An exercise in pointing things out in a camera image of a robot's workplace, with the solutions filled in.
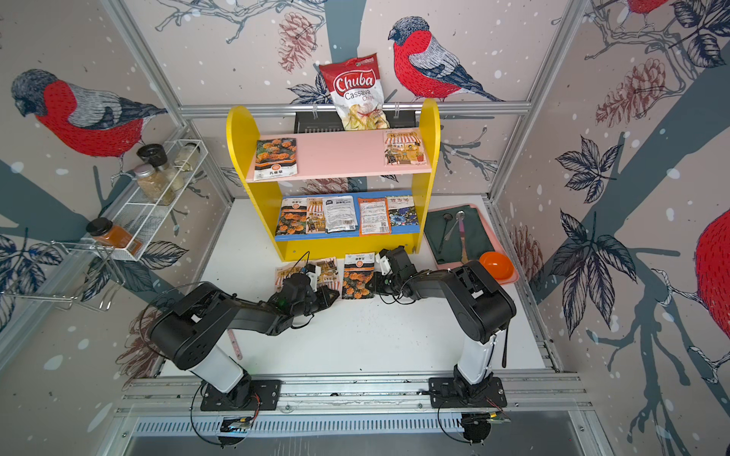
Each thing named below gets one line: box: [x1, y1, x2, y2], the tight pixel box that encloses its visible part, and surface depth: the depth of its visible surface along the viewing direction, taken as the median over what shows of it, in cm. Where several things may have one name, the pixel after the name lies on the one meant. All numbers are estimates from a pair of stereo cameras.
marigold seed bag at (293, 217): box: [275, 196, 308, 236], surface depth 97 cm
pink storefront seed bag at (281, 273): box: [274, 260, 308, 293], surface depth 100 cm
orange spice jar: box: [85, 217, 134, 248], surface depth 62 cm
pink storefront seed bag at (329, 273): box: [314, 256, 341, 291], surface depth 100 cm
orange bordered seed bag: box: [357, 197, 392, 237], surface depth 97 cm
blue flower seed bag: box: [385, 195, 421, 235], surface depth 97 cm
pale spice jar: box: [173, 142, 201, 172], surface depth 87 cm
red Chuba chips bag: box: [318, 53, 391, 132], surface depth 85 cm
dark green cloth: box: [423, 205, 496, 265], surface depth 109 cm
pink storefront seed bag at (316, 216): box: [306, 197, 327, 234], surface depth 97 cm
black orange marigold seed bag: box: [341, 251, 376, 300], surface depth 97 cm
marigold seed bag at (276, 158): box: [253, 137, 299, 182], surface depth 77 cm
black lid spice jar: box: [136, 143, 184, 191], surface depth 76 cm
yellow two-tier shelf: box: [226, 98, 442, 263], surface depth 92 cm
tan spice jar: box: [134, 163, 175, 207], surface depth 74 cm
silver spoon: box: [444, 209, 466, 242], surface depth 115 cm
